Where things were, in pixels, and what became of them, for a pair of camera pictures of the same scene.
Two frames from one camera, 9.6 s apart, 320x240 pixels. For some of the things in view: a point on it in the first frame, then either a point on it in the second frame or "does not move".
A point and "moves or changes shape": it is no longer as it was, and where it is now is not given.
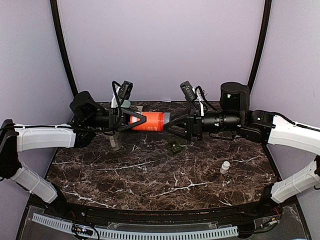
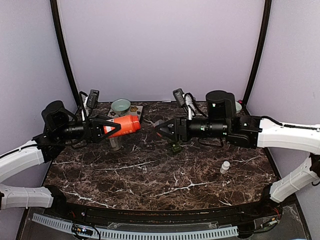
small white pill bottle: [224, 167] does not move
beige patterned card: [136, 108] does not move
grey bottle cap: [166, 117] to [157, 123]
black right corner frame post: [261, 44] does not move
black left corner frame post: [60, 39] does not move
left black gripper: [116, 119] to [92, 133]
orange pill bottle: [155, 121] moves or changes shape
